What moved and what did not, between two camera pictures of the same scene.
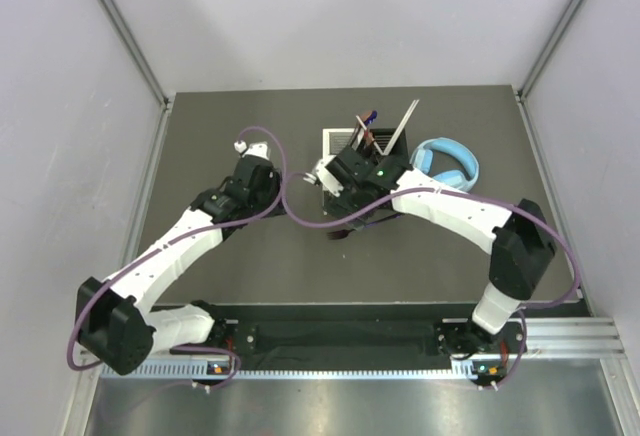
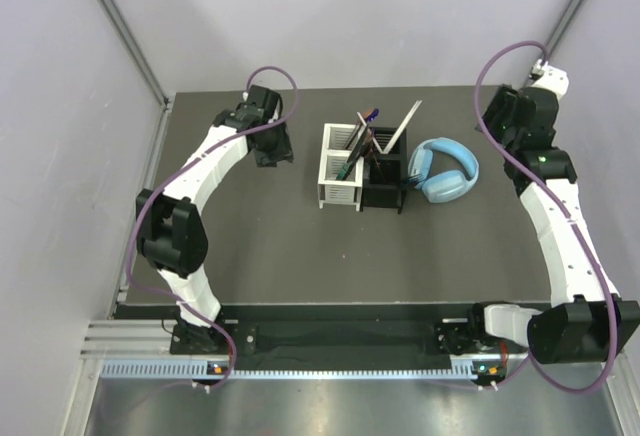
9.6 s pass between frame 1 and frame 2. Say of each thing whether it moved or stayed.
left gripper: moved
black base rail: stayed
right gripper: moved
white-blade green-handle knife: moved
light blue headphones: stayed
